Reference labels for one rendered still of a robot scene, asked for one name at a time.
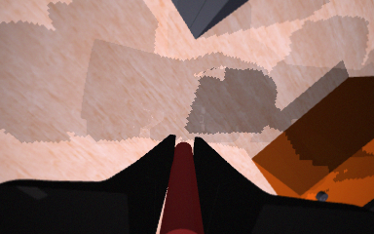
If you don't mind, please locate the dark red peg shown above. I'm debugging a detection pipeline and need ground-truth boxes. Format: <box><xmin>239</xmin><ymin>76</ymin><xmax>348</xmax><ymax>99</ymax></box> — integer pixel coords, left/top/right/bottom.
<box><xmin>159</xmin><ymin>141</ymin><xmax>205</xmax><ymax>234</ymax></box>

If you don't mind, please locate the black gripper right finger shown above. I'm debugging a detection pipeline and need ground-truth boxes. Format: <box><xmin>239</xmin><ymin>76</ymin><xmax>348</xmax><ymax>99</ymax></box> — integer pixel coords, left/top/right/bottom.
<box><xmin>193</xmin><ymin>136</ymin><xmax>374</xmax><ymax>234</ymax></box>

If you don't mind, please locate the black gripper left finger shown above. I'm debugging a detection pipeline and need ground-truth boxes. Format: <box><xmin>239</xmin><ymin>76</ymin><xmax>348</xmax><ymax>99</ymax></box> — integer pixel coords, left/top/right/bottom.
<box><xmin>0</xmin><ymin>135</ymin><xmax>176</xmax><ymax>234</ymax></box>

